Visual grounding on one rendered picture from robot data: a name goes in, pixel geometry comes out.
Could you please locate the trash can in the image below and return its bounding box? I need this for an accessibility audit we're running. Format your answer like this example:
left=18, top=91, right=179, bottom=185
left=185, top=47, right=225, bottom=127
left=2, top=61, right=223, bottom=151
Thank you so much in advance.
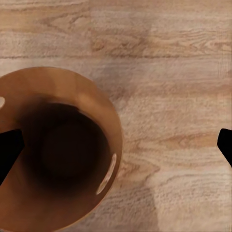
left=0, top=66, right=124, bottom=232

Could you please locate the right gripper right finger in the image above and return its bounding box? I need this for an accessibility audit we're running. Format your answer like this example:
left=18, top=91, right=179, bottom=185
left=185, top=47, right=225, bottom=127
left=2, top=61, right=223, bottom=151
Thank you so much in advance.
left=217, top=128, right=232, bottom=166

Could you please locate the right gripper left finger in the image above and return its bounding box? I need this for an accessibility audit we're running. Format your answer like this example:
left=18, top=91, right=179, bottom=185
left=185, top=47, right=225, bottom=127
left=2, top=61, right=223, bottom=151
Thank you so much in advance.
left=0, top=129, right=25, bottom=185

